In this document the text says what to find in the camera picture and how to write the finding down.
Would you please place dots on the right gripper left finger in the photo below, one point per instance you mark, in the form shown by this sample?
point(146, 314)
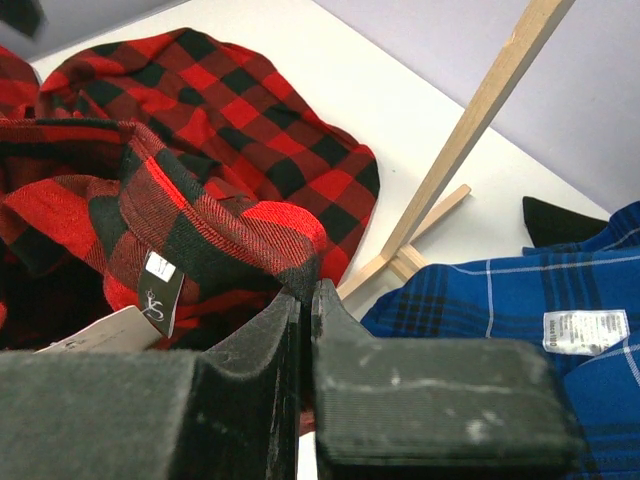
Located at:
point(231, 412)

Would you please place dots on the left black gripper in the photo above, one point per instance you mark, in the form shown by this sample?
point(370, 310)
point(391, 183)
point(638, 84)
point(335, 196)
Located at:
point(24, 16)

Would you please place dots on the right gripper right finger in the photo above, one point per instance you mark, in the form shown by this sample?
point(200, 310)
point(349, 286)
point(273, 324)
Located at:
point(411, 408)

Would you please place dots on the red black plaid shirt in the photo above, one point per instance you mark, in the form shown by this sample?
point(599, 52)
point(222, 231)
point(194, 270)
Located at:
point(175, 173)

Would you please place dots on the blue plaid shirt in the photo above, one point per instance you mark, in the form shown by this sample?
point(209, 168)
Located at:
point(578, 302)

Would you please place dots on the white paper price tag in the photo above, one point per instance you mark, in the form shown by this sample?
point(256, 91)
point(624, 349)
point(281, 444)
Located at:
point(124, 331)

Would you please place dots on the wooden clothes rack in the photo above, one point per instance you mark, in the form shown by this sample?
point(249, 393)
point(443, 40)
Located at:
point(538, 22)

